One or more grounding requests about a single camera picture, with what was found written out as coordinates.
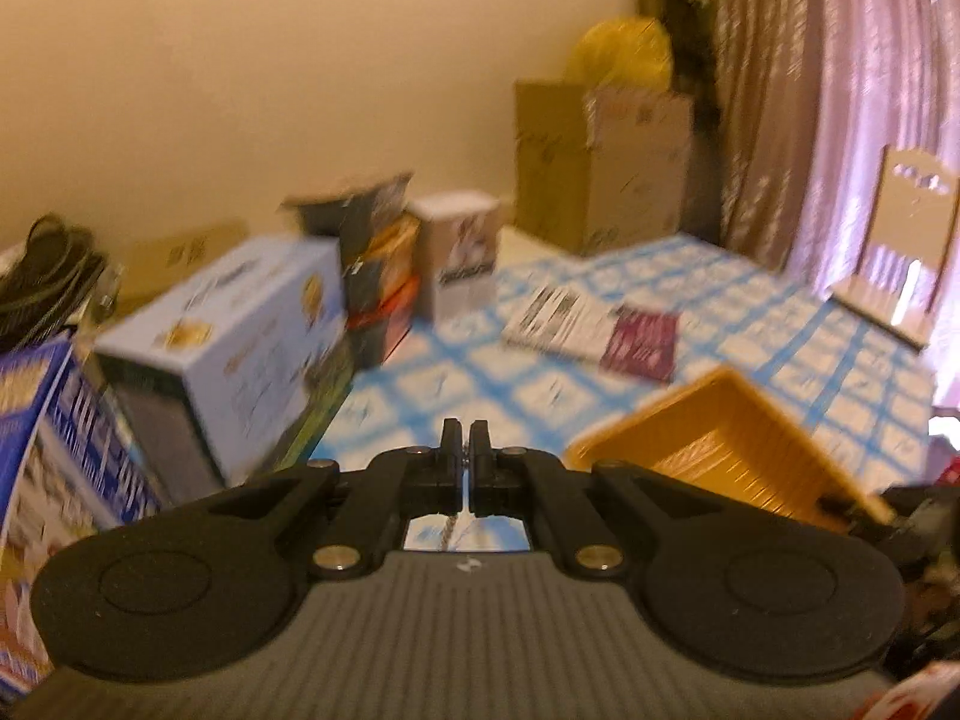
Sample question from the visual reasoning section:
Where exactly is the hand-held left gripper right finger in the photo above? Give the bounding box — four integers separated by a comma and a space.
469, 418, 728, 579

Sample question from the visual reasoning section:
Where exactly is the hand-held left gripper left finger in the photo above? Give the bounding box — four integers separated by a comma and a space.
202, 418, 466, 580

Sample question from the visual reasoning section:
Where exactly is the golden plastic tray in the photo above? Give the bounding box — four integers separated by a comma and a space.
562, 366, 897, 533

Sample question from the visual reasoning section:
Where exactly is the red white printed cloth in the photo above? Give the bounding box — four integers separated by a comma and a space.
862, 664, 938, 720

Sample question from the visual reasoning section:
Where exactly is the white book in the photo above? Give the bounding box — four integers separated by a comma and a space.
501, 285, 620, 361

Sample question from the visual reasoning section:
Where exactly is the small white product box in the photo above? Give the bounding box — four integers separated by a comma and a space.
409, 191, 500, 320

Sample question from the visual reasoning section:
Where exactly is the white green milk carton box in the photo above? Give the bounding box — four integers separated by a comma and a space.
94, 235, 357, 488

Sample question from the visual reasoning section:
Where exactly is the blue checked tablecloth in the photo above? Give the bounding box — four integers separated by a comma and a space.
322, 232, 938, 541

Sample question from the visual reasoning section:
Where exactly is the wooden chair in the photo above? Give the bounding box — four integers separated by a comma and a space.
829, 142, 960, 350

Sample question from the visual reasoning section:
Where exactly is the dark brown cardboard box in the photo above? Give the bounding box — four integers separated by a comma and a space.
514, 79, 601, 256

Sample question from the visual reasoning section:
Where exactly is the light brown cardboard box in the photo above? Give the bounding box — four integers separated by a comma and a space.
581, 86, 695, 252

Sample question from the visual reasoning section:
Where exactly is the yellow brown cardboard box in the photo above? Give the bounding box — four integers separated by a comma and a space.
120, 219, 248, 316

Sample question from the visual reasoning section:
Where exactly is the black storage rack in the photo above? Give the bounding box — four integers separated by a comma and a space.
675, 15, 728, 245

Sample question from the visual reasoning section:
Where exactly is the blue milk carton box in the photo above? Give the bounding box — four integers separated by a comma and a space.
0, 334, 162, 698

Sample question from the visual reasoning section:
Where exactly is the yellow plastic bag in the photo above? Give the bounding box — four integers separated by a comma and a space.
566, 15, 676, 95

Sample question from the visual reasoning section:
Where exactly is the pink beige curtain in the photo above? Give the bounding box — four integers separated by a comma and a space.
709, 0, 960, 406

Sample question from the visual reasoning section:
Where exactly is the black coiled cable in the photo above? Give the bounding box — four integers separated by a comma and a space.
0, 214, 110, 353

